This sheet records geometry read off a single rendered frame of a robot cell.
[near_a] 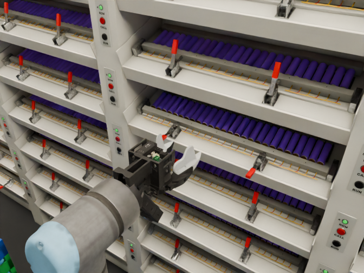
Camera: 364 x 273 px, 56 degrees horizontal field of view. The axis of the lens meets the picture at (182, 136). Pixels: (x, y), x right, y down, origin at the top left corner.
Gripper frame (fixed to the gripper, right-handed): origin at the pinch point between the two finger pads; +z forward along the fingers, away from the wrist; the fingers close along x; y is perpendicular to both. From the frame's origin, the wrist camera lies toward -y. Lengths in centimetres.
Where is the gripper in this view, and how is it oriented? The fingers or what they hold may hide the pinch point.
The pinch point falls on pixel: (183, 152)
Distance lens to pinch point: 75.4
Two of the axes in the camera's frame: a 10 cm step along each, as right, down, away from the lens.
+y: 0.1, -8.4, -5.4
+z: 5.4, -4.5, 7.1
